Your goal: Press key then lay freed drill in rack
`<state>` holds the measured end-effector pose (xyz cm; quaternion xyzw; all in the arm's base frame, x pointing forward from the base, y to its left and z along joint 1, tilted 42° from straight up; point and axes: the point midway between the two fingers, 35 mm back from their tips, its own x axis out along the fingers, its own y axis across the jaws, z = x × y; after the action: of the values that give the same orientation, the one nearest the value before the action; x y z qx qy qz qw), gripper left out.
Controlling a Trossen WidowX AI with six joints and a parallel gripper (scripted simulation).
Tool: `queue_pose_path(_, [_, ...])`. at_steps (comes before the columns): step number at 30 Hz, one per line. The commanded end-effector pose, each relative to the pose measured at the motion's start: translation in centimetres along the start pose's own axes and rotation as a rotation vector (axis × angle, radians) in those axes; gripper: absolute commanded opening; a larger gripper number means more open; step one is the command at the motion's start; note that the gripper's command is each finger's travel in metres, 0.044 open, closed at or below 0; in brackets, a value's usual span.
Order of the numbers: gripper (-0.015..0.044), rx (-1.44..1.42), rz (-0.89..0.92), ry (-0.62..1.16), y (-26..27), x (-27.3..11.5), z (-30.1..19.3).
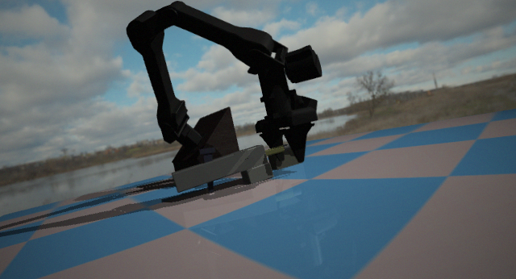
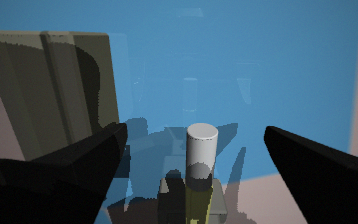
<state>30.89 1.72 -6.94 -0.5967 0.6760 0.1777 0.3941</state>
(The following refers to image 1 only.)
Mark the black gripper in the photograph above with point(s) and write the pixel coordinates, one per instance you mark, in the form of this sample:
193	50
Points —
280	113

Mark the grey cylinder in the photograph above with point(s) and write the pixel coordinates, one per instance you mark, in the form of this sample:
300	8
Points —
278	149

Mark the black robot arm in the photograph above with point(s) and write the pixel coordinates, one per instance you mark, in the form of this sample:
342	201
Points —
252	46

